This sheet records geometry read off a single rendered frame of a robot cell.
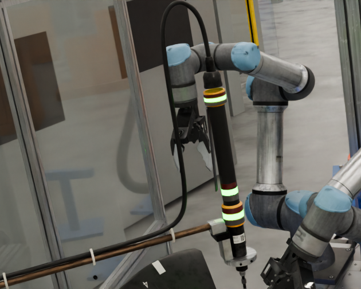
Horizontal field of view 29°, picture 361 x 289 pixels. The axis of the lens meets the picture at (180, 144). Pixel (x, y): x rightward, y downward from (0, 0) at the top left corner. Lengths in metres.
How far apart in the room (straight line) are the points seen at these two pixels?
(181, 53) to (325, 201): 0.60
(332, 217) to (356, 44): 0.78
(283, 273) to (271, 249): 3.28
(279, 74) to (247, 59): 0.20
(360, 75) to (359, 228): 0.72
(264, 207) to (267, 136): 0.23
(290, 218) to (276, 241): 2.75
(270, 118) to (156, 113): 3.42
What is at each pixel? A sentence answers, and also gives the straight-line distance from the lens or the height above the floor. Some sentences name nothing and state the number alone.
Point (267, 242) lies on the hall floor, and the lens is 5.04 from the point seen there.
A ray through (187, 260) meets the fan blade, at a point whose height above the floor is 1.41.
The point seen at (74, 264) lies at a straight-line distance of 1.41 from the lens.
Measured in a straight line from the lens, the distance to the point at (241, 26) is 9.15.
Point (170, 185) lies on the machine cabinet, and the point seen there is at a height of 0.19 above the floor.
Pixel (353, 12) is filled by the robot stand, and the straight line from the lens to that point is 2.23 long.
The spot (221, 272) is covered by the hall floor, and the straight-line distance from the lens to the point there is 4.71.
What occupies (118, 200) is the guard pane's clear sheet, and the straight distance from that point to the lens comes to 2.64.
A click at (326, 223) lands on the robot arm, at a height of 1.46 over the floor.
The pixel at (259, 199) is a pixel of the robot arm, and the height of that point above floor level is 1.26.
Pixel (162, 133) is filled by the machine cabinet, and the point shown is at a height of 0.63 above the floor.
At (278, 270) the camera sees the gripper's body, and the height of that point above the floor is 1.36.
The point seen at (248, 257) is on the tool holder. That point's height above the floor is 1.46.
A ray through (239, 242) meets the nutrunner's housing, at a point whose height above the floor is 1.50.
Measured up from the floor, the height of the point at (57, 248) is 1.28.
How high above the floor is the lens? 2.11
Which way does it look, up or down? 16 degrees down
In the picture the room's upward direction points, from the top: 10 degrees counter-clockwise
